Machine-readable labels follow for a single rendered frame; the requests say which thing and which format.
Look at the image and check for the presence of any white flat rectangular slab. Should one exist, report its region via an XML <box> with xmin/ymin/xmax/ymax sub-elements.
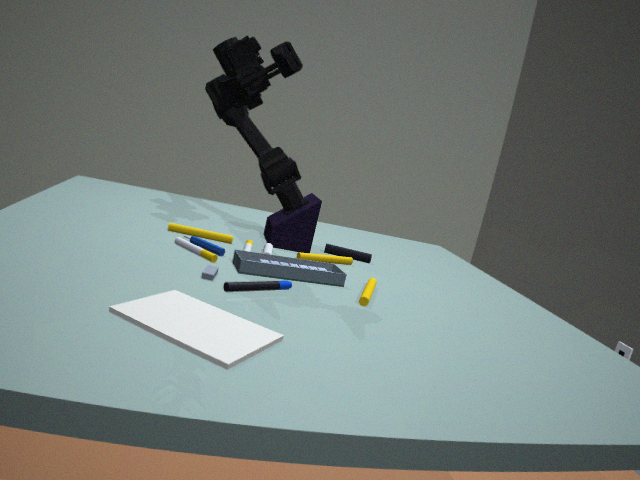
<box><xmin>109</xmin><ymin>290</ymin><xmax>283</xmax><ymax>370</ymax></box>

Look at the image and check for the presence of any black marker with blue cap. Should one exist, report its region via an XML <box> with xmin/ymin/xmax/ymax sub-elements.
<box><xmin>223</xmin><ymin>281</ymin><xmax>292</xmax><ymax>292</ymax></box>

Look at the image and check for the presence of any dark grey cylinder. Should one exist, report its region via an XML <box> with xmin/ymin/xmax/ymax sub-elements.
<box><xmin>324</xmin><ymin>243</ymin><xmax>372</xmax><ymax>263</ymax></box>

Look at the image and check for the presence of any blue stylus with grey tip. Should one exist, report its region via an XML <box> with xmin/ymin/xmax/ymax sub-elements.
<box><xmin>183</xmin><ymin>235</ymin><xmax>225</xmax><ymax>256</ymax></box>

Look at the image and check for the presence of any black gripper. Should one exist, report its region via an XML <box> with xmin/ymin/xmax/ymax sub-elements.
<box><xmin>205</xmin><ymin>42</ymin><xmax>303</xmax><ymax>113</ymax></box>

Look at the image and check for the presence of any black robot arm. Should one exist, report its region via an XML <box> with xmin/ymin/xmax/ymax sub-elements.
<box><xmin>213</xmin><ymin>36</ymin><xmax>309</xmax><ymax>215</ymax></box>

